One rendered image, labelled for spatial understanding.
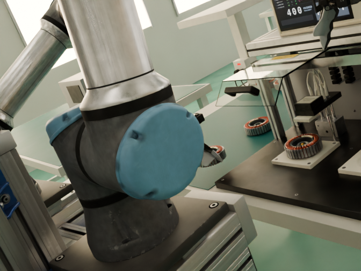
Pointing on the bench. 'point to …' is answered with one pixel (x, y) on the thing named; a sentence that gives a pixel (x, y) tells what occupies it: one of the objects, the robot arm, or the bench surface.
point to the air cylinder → (339, 125)
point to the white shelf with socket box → (225, 8)
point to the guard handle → (242, 90)
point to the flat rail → (333, 61)
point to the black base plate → (303, 175)
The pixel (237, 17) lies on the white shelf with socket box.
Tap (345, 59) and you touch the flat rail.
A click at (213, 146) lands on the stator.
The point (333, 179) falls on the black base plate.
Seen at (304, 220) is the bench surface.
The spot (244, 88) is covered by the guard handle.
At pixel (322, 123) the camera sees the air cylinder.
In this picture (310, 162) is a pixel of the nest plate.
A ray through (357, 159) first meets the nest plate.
